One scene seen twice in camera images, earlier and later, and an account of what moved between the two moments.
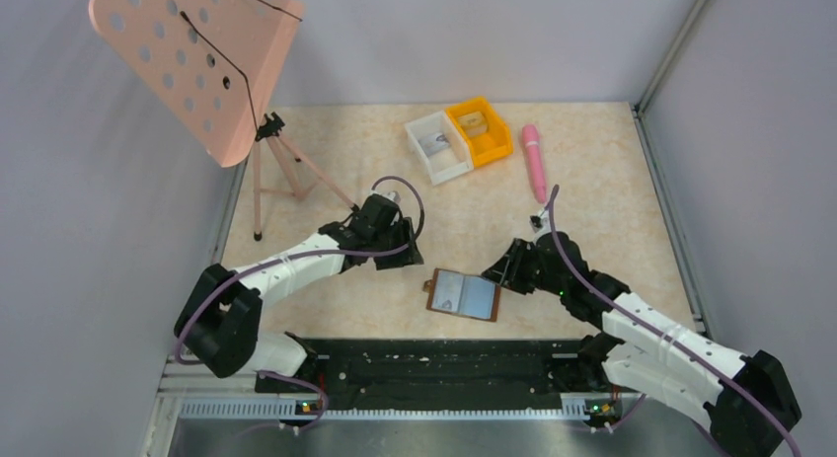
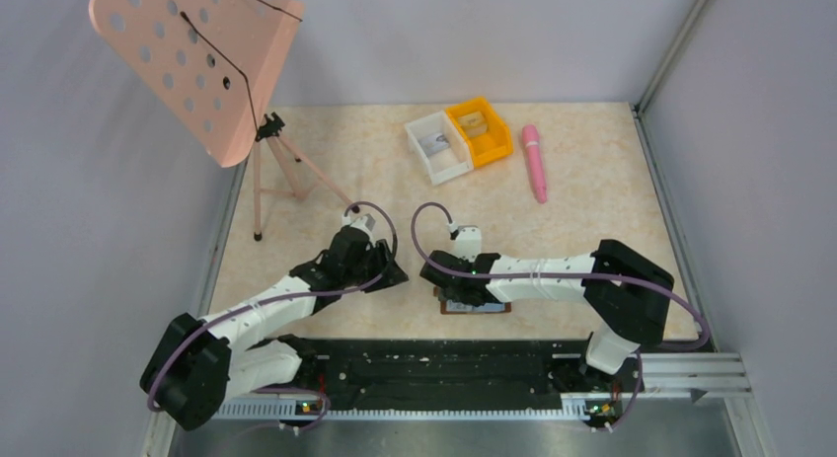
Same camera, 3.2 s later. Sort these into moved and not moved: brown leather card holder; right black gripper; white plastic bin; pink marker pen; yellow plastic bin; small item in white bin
Moved: brown leather card holder; right black gripper
Not moved: yellow plastic bin; white plastic bin; pink marker pen; small item in white bin
